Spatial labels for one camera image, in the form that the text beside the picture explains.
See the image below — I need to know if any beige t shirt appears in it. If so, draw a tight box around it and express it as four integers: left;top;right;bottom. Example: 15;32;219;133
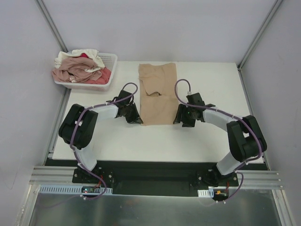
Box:
138;63;178;126

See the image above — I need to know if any white plastic laundry basket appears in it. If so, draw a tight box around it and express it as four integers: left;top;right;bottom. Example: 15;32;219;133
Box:
52;49;117;91

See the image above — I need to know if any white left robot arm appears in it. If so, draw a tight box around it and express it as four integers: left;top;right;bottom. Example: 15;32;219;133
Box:
58;90;143;183

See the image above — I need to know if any white t shirt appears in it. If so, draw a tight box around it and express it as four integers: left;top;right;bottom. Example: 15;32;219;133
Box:
55;49;105;73

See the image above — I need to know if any dusty pink t shirt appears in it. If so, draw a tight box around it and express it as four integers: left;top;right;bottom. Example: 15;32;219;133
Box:
52;57;102;83

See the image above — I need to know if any left aluminium table rail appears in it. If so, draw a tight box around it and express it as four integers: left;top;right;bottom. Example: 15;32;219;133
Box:
41;88;71;166

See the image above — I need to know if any aluminium front rail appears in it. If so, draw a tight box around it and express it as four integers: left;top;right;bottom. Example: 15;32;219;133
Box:
29;166;284;190

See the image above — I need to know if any left white cable duct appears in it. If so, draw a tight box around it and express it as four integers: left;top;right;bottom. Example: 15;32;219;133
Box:
40;185;113;195

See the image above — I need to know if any left aluminium corner post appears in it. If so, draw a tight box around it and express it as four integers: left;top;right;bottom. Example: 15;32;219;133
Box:
35;0;68;52

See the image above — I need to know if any aluminium corner post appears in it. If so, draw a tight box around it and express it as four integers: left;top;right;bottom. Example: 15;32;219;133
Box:
237;0;284;72
35;0;68;52

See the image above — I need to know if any right aluminium corner post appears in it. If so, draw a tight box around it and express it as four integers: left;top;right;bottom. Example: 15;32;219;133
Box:
237;0;284;72

